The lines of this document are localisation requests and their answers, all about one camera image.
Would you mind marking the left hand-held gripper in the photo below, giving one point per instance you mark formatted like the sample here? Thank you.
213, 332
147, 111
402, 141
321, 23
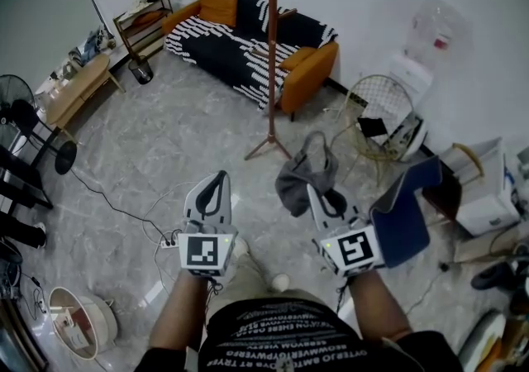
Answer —
202, 250

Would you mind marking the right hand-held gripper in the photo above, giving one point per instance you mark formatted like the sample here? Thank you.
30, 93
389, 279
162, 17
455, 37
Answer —
353, 250

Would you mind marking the grey cloth garment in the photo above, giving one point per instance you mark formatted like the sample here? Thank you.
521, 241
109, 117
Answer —
299, 184

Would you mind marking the brown wooden coat rack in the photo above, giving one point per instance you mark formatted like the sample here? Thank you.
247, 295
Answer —
272, 72

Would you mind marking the person's right forearm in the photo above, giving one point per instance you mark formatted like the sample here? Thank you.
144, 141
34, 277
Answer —
378, 304

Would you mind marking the person's left forearm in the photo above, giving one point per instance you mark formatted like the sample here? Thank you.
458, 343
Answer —
182, 308

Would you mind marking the wooden side shelf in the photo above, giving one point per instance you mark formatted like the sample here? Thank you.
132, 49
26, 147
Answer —
140, 37

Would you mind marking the person's left white shoe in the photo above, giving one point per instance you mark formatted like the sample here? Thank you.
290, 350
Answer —
241, 247

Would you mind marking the person's white shoe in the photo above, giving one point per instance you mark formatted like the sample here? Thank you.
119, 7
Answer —
281, 282
241, 247

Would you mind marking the white power strip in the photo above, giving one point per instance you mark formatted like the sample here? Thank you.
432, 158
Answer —
170, 239

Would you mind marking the person's beige trousers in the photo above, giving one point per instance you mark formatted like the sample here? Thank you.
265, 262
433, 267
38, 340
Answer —
252, 279

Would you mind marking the person's right white shoe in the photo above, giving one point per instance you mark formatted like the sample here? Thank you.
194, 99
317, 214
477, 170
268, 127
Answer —
281, 282

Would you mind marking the black cloth item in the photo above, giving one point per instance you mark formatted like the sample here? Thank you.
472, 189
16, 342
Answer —
374, 126

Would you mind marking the white curved panel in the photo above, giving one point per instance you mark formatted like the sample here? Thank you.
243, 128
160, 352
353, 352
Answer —
418, 141

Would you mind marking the person's black printed t-shirt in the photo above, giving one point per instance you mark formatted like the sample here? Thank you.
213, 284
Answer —
289, 341

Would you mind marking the white round bin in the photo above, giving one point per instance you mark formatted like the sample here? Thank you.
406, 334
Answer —
103, 316

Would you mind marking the orange black patterned sofa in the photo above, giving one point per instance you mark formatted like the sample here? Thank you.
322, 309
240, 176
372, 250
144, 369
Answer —
215, 52

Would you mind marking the white box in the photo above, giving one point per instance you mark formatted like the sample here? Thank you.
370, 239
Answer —
492, 201

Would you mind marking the small orange sofa cushion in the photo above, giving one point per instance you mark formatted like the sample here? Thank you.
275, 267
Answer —
296, 58

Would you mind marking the white water dispenser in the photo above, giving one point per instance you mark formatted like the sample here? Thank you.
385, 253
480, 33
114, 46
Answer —
413, 72

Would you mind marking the black shoe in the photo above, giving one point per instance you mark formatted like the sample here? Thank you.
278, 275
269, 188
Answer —
494, 275

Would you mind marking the oval wooden coffee table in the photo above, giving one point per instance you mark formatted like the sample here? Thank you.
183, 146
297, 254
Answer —
78, 89

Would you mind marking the black desk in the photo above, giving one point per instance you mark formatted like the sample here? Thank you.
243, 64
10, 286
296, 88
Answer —
20, 180

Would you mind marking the flat orange cushion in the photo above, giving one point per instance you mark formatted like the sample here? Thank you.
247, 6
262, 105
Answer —
147, 19

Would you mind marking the large orange sofa cushion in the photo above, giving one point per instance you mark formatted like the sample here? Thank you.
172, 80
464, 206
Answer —
218, 8

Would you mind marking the blue cloth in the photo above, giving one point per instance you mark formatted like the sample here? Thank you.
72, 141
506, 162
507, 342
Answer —
89, 46

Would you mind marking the clear water bottle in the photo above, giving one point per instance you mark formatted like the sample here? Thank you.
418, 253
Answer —
438, 27

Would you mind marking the black standing fan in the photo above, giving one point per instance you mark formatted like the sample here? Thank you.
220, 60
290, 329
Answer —
18, 114

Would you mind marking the grey roller blind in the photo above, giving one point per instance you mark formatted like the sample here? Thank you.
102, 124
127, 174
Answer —
33, 10

